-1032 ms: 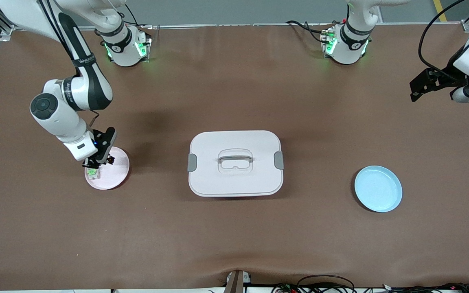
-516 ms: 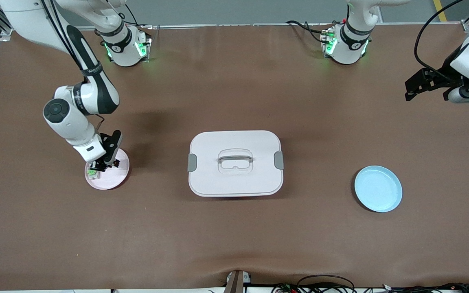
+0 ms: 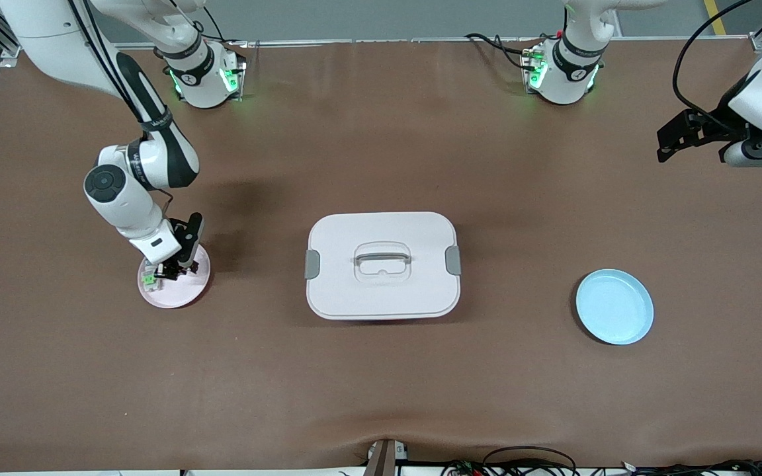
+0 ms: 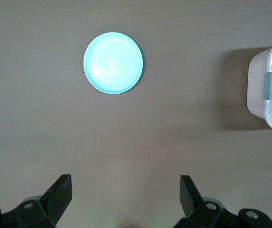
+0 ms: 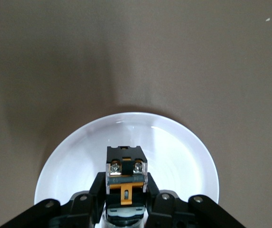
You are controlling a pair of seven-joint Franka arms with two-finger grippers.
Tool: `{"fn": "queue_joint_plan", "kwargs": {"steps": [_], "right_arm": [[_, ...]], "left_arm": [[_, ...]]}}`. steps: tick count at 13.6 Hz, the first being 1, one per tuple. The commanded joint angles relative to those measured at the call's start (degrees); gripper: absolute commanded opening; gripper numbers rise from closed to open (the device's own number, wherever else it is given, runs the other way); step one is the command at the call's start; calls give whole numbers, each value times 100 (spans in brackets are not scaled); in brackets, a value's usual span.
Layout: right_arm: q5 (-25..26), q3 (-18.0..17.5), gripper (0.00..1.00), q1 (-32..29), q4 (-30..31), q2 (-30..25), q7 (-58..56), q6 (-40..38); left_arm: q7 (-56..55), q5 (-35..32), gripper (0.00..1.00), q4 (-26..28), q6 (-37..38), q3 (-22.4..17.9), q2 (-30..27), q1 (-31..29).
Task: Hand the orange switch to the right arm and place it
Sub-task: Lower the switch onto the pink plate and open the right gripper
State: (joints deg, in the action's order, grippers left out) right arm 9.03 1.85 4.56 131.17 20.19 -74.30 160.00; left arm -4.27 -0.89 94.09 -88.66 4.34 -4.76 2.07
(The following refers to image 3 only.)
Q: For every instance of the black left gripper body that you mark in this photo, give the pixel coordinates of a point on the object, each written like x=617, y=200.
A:
x=716, y=123

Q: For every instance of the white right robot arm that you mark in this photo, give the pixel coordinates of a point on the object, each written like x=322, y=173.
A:
x=123, y=198

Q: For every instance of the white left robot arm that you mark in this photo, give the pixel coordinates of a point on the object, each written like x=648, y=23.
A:
x=566, y=79

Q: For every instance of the pink round plate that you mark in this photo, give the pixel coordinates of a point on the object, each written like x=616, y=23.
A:
x=182, y=294

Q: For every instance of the light blue round plate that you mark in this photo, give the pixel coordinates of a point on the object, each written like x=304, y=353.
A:
x=616, y=307

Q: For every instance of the white box lid grey clips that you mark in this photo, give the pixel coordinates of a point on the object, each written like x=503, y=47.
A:
x=381, y=294

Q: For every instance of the brown table mat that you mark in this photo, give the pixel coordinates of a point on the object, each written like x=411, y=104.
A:
x=381, y=383

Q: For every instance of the green and white switch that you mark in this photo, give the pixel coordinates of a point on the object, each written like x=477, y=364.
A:
x=149, y=283

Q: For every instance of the grey metal bracket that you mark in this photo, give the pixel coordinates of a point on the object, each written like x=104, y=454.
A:
x=382, y=459

